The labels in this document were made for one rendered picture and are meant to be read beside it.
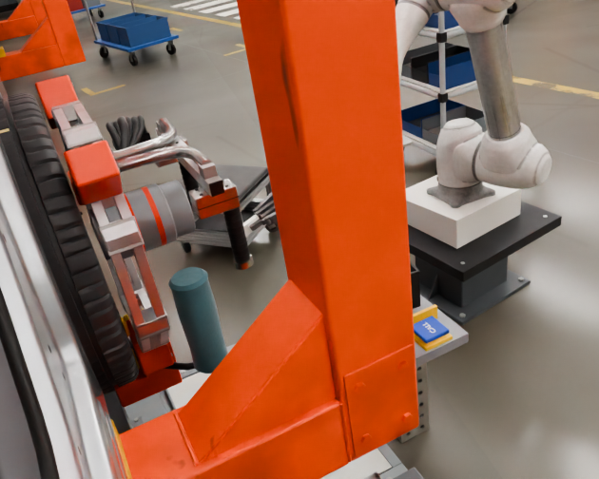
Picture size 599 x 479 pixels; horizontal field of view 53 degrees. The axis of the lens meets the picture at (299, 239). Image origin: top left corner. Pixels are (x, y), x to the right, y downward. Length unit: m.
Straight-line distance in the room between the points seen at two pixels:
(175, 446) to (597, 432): 1.29
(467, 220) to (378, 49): 1.36
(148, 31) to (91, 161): 5.89
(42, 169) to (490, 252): 1.49
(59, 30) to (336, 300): 4.20
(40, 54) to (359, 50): 4.25
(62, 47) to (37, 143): 3.82
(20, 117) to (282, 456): 0.77
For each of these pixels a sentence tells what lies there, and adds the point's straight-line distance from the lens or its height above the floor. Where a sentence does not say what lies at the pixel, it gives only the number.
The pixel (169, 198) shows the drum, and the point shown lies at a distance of 1.37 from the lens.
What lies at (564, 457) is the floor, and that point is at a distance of 1.91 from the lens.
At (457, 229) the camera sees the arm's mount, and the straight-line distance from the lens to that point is 2.11.
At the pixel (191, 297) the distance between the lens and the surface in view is 1.36.
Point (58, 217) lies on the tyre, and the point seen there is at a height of 1.04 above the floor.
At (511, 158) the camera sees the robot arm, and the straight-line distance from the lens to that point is 2.00.
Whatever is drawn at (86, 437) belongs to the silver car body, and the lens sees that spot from 0.82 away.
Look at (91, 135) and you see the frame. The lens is 1.21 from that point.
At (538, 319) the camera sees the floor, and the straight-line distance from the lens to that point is 2.34.
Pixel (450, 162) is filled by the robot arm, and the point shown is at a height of 0.56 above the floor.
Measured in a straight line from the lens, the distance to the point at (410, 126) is 3.49.
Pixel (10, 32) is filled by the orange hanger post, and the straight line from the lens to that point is 6.88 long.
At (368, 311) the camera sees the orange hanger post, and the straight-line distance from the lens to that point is 0.99.
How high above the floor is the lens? 1.46
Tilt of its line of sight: 31 degrees down
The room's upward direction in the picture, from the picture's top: 9 degrees counter-clockwise
